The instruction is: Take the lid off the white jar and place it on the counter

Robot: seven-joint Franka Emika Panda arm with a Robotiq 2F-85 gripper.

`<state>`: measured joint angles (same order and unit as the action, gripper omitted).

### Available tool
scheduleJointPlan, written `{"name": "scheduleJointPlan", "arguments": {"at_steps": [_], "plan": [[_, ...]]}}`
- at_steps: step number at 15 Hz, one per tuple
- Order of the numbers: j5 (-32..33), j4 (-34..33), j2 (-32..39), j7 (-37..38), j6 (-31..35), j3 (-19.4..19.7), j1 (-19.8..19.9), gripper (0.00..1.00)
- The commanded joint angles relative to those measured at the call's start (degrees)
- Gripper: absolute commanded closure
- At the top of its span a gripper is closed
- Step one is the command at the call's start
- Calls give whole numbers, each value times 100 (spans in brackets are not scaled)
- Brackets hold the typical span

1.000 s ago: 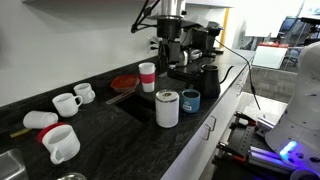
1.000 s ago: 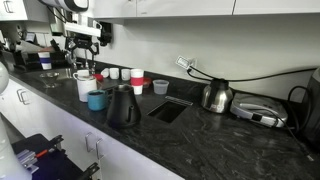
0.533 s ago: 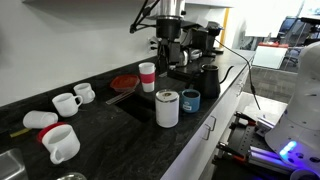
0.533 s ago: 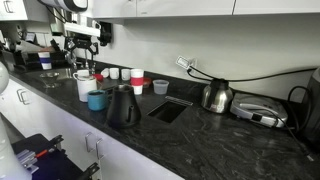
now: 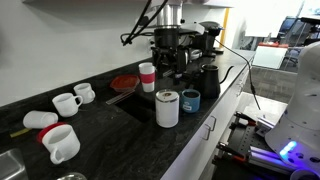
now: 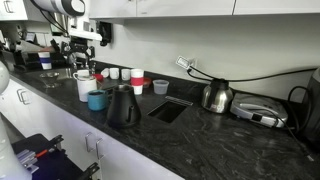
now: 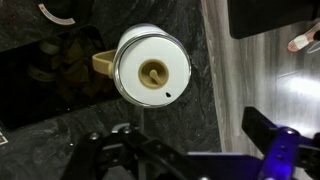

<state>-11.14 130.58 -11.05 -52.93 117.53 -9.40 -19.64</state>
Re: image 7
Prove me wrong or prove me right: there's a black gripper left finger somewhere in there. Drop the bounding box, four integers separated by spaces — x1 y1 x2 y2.
59 122 188 180

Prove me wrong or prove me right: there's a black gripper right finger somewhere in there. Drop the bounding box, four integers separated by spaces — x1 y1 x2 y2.
241 106 320 180

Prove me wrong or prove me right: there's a white jar lid tan knob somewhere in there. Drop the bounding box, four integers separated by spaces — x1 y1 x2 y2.
117 34 191 107

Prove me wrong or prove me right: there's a pink white object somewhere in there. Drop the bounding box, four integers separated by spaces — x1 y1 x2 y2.
287 22 320 54

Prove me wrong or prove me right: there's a dark box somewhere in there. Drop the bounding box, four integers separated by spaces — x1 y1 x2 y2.
227 0 319 40

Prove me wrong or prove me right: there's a white curved label sticker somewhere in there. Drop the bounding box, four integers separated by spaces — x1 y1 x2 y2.
37 3 76 27

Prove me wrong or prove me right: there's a white jar with tan handle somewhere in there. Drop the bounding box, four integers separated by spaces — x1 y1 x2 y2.
92 22 193 110

